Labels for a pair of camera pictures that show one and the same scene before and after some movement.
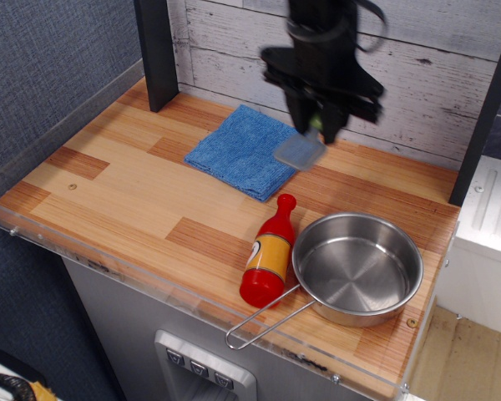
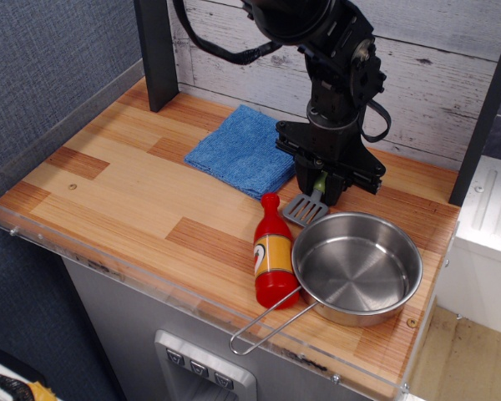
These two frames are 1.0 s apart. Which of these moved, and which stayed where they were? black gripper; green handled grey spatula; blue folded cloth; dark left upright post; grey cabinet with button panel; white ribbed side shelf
Moved: black gripper; green handled grey spatula
Stayed: blue folded cloth; grey cabinet with button panel; white ribbed side shelf; dark left upright post
